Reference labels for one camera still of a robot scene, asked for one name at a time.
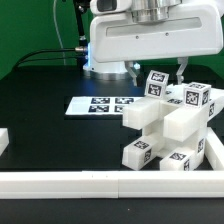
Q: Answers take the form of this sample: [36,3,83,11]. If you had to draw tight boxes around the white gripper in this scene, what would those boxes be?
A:
[90,2,224,86]

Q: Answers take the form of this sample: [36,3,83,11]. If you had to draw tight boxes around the white tagged cube front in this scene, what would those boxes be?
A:
[145,70,169,98]

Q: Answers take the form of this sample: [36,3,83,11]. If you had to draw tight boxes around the white tagged cube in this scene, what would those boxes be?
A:
[145,70,169,98]
[184,82,211,108]

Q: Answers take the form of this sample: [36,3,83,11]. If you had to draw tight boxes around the white chair seat part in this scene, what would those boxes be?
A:
[142,121,207,158]

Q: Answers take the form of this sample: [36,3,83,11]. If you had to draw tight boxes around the white flat plate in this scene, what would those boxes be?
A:
[66,96,139,116]

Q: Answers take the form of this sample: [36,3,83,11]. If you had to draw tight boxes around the white left fence piece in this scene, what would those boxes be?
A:
[0,128,9,155]

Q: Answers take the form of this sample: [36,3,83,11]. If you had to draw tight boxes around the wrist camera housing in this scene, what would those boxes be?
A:
[90,0,132,15]

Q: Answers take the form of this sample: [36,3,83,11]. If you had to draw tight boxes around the white right fence rail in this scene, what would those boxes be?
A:
[205,127,224,171]

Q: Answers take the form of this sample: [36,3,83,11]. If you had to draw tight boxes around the white fence rail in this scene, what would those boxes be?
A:
[205,127,224,171]
[0,171,224,199]

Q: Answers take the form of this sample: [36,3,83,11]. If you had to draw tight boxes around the black cables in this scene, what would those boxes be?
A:
[12,47,90,70]

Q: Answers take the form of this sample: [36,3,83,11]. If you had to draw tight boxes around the white front fence rail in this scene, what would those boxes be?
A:
[0,171,224,199]

